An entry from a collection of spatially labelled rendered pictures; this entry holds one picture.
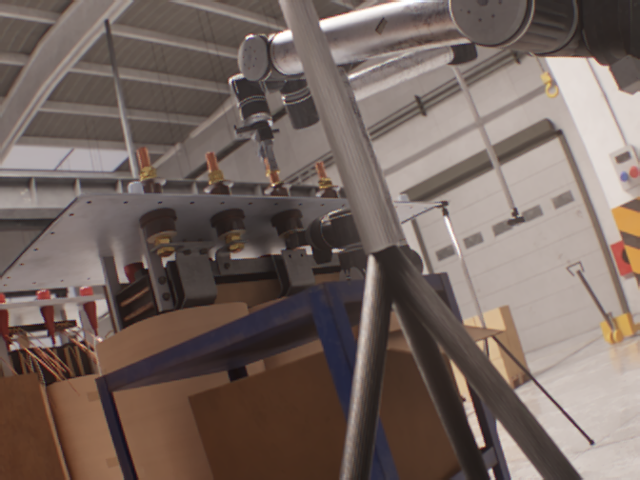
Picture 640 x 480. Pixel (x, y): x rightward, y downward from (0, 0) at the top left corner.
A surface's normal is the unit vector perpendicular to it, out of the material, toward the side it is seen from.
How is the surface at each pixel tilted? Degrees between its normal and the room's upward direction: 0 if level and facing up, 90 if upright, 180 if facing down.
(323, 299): 90
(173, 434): 90
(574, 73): 90
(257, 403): 90
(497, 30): 100
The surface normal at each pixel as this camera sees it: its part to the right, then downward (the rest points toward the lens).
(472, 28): -0.76, 0.27
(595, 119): -0.63, 0.04
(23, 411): 0.71, -0.36
